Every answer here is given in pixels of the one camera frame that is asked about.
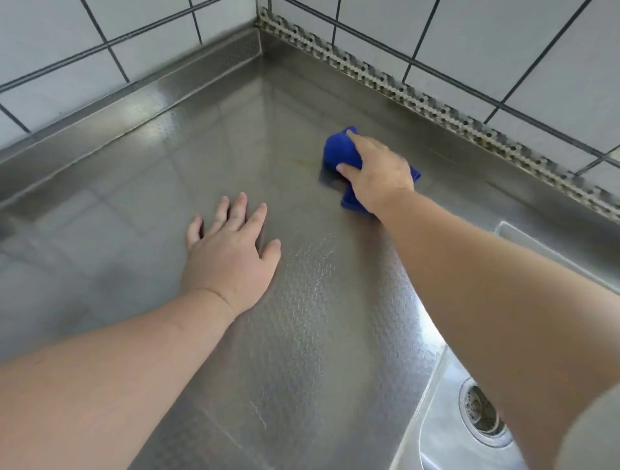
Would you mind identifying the person's left forearm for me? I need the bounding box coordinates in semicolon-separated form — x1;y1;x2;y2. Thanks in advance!
0;288;239;470

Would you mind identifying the blue cleaning cloth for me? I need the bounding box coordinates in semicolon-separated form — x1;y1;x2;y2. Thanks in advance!
323;126;422;214

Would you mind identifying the metal sink drain strainer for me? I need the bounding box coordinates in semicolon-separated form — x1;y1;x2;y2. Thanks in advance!
458;377;514;449

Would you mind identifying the grey shirt sleeve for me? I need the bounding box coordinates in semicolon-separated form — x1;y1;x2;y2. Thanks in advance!
564;383;620;470

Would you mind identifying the person's right forearm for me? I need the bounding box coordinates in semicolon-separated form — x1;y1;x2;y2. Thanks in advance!
371;186;620;470

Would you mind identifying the patterned sealing tape strip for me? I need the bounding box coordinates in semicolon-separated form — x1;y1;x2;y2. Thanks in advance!
255;5;620;224

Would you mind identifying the person's left hand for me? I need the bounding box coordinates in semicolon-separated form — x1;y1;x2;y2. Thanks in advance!
181;192;282;316

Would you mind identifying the stainless steel sink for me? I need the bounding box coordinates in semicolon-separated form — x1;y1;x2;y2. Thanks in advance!
400;220;620;470

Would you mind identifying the person's right hand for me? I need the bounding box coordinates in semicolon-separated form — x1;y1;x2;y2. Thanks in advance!
335;129;416;215

